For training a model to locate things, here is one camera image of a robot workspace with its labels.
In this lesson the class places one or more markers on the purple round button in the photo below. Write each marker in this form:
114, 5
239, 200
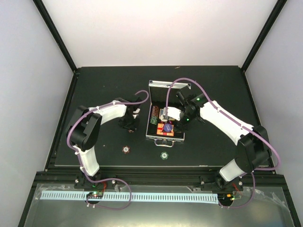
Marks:
167, 127

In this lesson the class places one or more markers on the green poker chip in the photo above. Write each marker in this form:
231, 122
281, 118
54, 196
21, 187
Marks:
164, 155

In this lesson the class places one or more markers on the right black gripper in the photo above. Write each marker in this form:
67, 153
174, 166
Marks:
181, 127

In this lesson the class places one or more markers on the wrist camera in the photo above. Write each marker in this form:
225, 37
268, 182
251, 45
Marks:
172, 112
136, 113

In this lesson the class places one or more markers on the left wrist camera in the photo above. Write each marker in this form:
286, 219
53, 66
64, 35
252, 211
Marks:
136, 113

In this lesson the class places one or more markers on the white slotted cable duct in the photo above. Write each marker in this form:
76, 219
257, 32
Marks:
133, 197

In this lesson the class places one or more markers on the blue gold card deck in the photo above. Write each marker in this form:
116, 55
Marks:
162, 115

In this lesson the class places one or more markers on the aluminium poker case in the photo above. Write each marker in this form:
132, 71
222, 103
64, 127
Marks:
165, 94

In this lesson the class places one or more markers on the red black chip stack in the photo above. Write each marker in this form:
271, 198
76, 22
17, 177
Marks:
155, 111

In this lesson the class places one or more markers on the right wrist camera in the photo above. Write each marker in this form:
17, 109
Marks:
172, 112

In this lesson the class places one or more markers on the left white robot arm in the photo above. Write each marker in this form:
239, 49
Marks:
83, 129

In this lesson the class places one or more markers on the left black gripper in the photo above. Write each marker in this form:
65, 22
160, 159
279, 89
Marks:
133, 127

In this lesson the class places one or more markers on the red orange card deck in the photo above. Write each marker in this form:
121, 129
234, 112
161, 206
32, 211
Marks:
163, 133

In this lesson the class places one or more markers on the red black poker chip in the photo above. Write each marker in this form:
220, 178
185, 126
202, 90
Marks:
126, 149

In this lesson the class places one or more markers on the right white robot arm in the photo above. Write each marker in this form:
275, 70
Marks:
251, 142

